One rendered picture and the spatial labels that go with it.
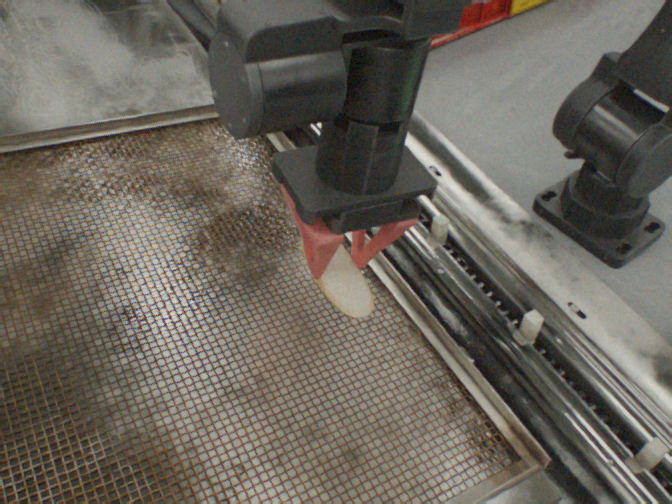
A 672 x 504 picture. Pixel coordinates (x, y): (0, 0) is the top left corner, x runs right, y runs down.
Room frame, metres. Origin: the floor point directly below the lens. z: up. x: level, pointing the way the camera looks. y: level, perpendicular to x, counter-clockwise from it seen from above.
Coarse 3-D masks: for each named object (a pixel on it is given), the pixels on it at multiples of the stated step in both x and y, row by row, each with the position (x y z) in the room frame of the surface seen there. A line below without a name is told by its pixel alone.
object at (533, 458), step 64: (64, 128) 0.52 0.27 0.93; (128, 128) 0.54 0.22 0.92; (192, 192) 0.45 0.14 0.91; (256, 192) 0.46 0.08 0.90; (0, 256) 0.34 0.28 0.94; (384, 256) 0.37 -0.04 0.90; (256, 320) 0.30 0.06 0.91; (384, 320) 0.31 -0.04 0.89; (0, 384) 0.22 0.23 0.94; (128, 384) 0.23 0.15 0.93; (192, 384) 0.23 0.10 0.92; (384, 384) 0.25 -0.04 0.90; (128, 448) 0.18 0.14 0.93; (192, 448) 0.18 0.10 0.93; (256, 448) 0.19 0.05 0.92; (448, 448) 0.19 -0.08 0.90
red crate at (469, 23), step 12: (492, 0) 0.92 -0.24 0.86; (504, 0) 0.94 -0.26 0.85; (468, 12) 0.89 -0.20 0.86; (480, 12) 0.90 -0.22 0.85; (492, 12) 0.93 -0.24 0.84; (504, 12) 0.94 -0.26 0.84; (468, 24) 0.90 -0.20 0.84; (480, 24) 0.90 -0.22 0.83; (444, 36) 0.87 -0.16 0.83; (456, 36) 0.87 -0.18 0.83; (432, 48) 0.86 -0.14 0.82
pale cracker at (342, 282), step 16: (304, 256) 0.34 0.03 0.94; (336, 256) 0.33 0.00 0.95; (336, 272) 0.32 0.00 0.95; (352, 272) 0.32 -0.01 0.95; (336, 288) 0.30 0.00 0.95; (352, 288) 0.30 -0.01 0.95; (368, 288) 0.31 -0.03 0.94; (336, 304) 0.29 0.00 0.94; (352, 304) 0.29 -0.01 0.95; (368, 304) 0.29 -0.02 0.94
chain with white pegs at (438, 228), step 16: (224, 0) 0.93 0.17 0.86; (432, 224) 0.45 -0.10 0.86; (448, 224) 0.45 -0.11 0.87; (496, 304) 0.37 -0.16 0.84; (512, 320) 0.35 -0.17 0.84; (528, 320) 0.33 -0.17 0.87; (528, 336) 0.32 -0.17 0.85; (544, 352) 0.31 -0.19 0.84; (560, 368) 0.30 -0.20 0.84; (576, 384) 0.28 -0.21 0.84; (592, 400) 0.26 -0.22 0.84; (608, 416) 0.25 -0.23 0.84; (624, 432) 0.23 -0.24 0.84; (640, 448) 0.22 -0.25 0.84; (656, 448) 0.21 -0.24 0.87
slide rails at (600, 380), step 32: (416, 224) 0.46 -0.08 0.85; (448, 256) 0.42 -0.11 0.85; (480, 256) 0.42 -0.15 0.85; (480, 288) 0.38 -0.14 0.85; (512, 288) 0.38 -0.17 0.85; (544, 320) 0.34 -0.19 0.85; (576, 352) 0.30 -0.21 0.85; (608, 384) 0.27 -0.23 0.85; (640, 416) 0.24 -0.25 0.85; (608, 448) 0.22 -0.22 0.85; (640, 480) 0.19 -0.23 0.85
